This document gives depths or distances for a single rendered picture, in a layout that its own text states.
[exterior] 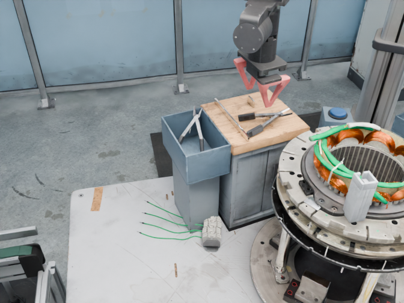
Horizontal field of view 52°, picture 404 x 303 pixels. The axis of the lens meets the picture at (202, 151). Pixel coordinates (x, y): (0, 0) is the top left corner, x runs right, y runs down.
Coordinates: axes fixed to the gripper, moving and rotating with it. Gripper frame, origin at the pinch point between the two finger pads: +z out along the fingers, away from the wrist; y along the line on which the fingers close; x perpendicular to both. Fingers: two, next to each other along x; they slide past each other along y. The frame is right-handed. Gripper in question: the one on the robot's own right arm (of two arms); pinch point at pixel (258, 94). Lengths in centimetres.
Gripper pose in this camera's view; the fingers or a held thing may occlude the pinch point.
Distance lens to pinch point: 92.7
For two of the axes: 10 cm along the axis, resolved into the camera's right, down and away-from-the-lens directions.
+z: 0.2, 7.7, 6.4
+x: 9.1, -2.7, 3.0
